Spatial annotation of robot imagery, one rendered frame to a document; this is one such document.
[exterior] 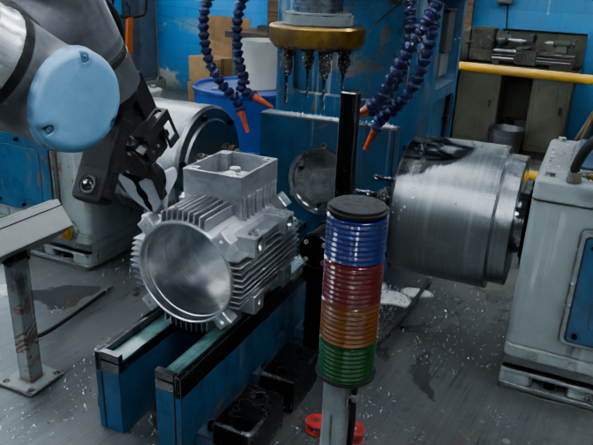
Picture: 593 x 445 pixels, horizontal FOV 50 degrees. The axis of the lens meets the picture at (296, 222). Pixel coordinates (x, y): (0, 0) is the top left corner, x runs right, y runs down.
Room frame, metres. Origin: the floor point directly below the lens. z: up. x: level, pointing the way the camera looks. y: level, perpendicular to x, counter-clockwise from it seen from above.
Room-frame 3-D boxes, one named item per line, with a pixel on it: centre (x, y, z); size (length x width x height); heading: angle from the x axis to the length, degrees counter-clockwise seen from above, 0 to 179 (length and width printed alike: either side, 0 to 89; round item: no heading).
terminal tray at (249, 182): (0.94, 0.10, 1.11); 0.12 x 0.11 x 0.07; 157
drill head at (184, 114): (1.33, 0.31, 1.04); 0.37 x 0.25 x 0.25; 66
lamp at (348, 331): (0.57, -0.06, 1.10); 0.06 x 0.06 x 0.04
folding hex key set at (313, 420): (0.74, -0.07, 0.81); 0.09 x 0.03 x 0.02; 75
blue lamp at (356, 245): (0.57, -0.06, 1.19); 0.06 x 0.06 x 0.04
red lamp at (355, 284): (0.57, -0.06, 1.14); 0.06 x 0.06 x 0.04
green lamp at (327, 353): (0.57, -0.06, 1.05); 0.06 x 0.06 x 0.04
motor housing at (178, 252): (0.90, 0.12, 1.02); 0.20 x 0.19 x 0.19; 157
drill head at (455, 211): (1.05, -0.31, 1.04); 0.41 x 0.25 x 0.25; 66
